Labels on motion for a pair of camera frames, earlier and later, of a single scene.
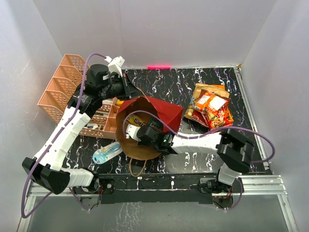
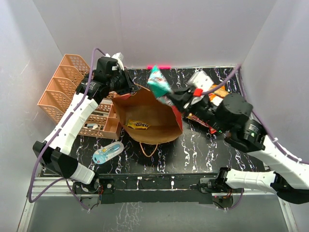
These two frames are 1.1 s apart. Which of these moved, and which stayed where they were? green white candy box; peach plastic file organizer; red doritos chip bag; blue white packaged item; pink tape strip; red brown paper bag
Moved: red doritos chip bag; red brown paper bag; green white candy box
Stayed: peach plastic file organizer; blue white packaged item; pink tape strip
